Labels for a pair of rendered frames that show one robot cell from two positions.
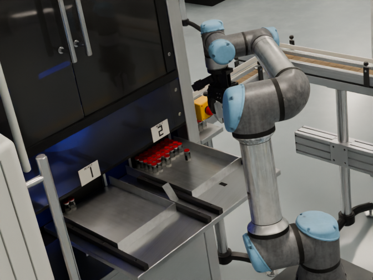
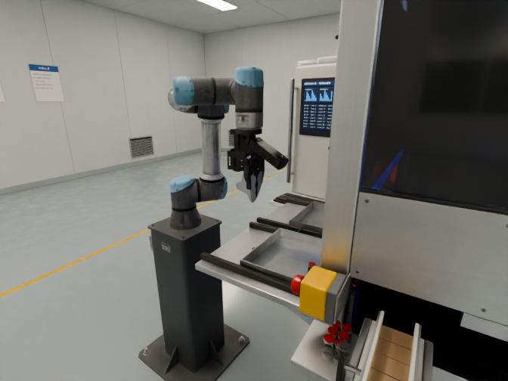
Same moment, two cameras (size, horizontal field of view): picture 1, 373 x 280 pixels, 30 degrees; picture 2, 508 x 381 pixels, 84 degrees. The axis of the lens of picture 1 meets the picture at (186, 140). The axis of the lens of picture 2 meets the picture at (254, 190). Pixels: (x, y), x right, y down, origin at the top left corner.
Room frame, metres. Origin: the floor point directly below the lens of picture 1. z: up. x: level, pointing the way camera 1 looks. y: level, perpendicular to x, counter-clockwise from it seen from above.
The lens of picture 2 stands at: (2.90, -0.34, 1.37)
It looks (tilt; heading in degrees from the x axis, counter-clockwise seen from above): 18 degrees down; 164
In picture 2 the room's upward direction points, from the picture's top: straight up
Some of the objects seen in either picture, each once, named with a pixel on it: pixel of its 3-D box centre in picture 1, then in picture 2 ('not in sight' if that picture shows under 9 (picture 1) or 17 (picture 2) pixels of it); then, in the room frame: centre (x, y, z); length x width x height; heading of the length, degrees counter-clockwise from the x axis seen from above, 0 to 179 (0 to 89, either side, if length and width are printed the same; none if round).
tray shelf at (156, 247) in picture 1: (164, 199); (308, 240); (2.05, 0.11, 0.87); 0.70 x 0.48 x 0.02; 132
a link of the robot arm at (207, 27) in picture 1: (213, 38); (249, 90); (2.13, -0.14, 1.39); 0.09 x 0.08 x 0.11; 5
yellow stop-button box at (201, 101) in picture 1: (201, 108); (321, 292); (2.47, -0.08, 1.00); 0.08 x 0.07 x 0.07; 42
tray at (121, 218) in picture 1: (114, 210); (341, 222); (1.99, 0.28, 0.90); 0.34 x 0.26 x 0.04; 42
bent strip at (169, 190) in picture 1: (180, 197); not in sight; (1.99, 0.05, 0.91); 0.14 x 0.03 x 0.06; 42
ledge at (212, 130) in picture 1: (200, 131); (334, 355); (2.51, -0.06, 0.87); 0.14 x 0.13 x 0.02; 42
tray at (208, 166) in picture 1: (182, 165); (309, 261); (2.22, 0.03, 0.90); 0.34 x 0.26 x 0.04; 42
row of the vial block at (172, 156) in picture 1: (165, 158); not in sight; (2.28, 0.09, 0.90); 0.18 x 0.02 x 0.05; 132
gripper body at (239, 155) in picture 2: (221, 83); (246, 150); (2.13, -0.15, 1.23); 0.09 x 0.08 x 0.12; 43
